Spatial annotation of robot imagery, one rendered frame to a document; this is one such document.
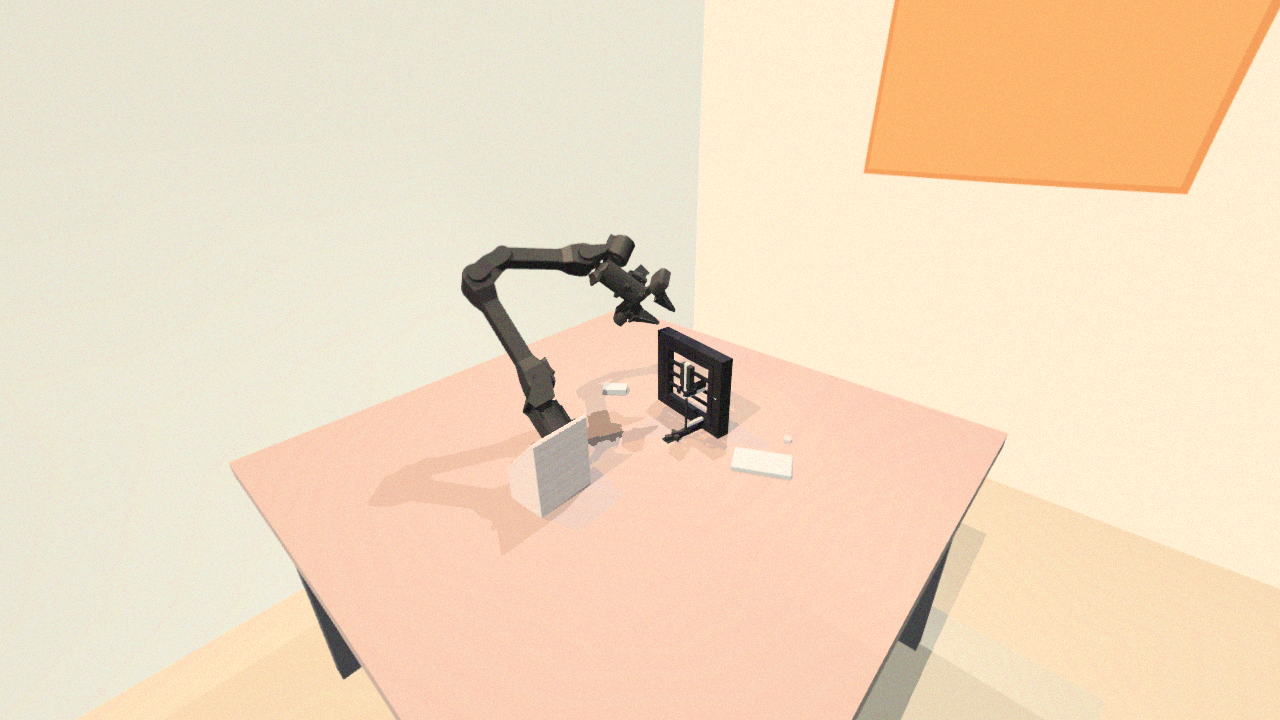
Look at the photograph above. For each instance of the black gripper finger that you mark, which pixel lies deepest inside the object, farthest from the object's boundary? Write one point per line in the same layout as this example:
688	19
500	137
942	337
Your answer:
641	315
664	301

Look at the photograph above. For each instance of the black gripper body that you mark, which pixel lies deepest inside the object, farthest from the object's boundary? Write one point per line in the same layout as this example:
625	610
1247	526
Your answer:
634	292

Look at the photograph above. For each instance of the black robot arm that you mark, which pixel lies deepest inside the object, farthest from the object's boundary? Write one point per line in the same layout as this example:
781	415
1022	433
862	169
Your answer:
536	377

